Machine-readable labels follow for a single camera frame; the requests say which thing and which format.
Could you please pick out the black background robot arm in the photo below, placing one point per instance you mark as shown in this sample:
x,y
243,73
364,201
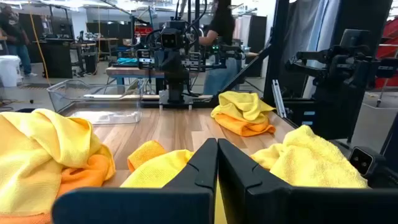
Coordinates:
x,y
224,51

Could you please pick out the white plastic bin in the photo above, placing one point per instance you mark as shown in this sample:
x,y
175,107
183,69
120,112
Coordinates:
x,y
8,71

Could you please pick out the red toolbox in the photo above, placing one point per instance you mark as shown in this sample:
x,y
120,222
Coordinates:
x,y
143,31

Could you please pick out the large yellow microfiber towel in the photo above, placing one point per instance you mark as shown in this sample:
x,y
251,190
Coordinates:
x,y
31,155

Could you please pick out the silver aluminium rail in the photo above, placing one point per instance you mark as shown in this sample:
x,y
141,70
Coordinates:
x,y
279,99

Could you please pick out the person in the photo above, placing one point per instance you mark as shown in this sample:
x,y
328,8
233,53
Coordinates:
x,y
14,34
222,31

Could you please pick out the black cabinet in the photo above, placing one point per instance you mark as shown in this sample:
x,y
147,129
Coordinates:
x,y
57,59

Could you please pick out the fluffy yellow microfiber towel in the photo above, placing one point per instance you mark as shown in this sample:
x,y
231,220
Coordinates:
x,y
311,161

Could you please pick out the teal cloth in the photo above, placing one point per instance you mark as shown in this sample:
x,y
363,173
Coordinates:
x,y
127,61

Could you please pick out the grey plastic tub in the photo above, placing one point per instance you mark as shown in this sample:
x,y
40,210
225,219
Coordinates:
x,y
373,127

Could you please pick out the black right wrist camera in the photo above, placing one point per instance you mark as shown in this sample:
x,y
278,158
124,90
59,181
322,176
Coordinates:
x,y
170,40

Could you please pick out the grey curtain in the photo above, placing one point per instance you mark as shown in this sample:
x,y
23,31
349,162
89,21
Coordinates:
x,y
308,37

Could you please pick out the black table-level camera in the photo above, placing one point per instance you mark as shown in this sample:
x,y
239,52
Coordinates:
x,y
362,161

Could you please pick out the clear plastic basket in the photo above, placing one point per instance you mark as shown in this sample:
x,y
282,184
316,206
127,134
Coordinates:
x,y
105,117

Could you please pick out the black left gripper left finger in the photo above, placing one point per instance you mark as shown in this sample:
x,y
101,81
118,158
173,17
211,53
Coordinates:
x,y
186,202

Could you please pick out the red background object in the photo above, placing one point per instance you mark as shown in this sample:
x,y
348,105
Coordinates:
x,y
388,49

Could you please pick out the small orange microfiber towel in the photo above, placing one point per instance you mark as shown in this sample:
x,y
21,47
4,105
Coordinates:
x,y
144,152

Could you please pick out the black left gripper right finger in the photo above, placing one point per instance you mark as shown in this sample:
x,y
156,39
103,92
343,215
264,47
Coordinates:
x,y
280,205

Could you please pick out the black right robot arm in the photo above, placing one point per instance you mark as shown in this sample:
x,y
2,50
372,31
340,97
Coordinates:
x,y
174,81

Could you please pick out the large orange microfiber towel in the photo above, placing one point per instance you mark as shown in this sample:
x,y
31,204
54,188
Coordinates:
x,y
88,174

